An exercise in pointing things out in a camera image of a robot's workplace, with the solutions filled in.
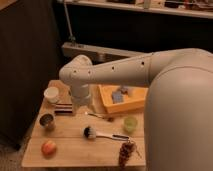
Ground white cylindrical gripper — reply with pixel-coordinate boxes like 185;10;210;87
70;84;91;112

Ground dark grape bunch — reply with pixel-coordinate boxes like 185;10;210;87
118;141;135;168

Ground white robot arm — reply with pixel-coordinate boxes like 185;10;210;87
59;48;213;171

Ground dark rectangular bar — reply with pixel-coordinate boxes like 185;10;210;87
54;104;73;114

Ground white paper cup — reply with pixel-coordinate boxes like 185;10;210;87
44;87;59;103

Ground blue-grey sponge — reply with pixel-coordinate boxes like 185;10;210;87
112;92;123;103

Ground metal spoon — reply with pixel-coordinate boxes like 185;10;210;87
85;112;114;122

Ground white dish brush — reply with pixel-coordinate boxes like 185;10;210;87
83;126;129;141

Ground crumpled grey cloth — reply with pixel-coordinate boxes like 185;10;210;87
119;86;130;94

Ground metal can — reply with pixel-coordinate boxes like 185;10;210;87
39;113;55;131

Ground metal stand pole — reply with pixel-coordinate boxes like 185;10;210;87
63;0;76;46

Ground small green cup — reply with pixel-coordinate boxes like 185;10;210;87
124;116;138;133

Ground red-orange apple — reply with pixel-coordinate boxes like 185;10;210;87
41;140;57;156

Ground grey metal shelf rail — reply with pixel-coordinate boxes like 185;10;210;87
61;42;141;62

